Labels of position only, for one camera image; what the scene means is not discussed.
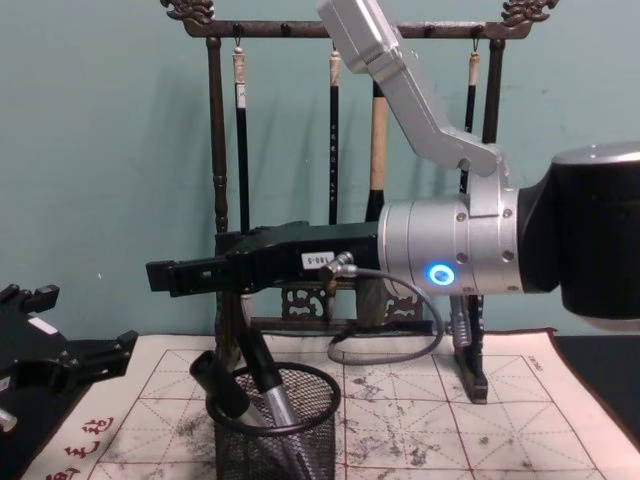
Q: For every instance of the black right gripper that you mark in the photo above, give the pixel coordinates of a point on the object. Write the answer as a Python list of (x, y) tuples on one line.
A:
[(290, 245)]

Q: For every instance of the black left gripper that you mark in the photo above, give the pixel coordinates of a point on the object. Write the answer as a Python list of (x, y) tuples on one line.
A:
[(25, 345)]

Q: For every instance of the black brush with white label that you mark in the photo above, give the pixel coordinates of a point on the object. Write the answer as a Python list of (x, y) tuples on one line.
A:
[(244, 150)]

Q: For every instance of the brush with silver ferrule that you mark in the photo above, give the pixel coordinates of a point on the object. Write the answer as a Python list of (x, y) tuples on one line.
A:
[(274, 395)]

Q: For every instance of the thin black calligraphy brush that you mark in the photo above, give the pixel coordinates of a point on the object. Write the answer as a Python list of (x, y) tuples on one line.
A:
[(333, 150)]

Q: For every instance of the black mesh pen holder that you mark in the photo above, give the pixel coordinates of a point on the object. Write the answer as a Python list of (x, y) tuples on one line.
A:
[(280, 450)]

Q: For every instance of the dark wooden brush rack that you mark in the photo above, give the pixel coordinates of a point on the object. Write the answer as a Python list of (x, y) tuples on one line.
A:
[(260, 30)]

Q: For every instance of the white felt mat red grid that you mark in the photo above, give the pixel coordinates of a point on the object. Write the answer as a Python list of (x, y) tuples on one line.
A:
[(400, 425)]

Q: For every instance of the black brush with cream cap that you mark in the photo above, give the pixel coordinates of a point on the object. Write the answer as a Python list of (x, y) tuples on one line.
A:
[(471, 110)]

